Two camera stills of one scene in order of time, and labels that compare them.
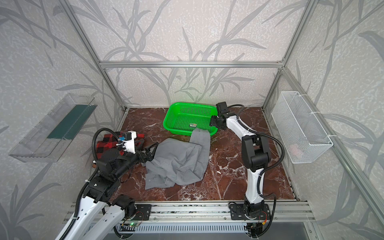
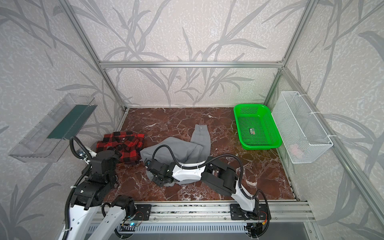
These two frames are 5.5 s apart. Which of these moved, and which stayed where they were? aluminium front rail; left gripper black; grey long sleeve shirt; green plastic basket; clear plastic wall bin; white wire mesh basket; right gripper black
Moved: green plastic basket; right gripper black; left gripper black
Stayed: clear plastic wall bin; aluminium front rail; white wire mesh basket; grey long sleeve shirt
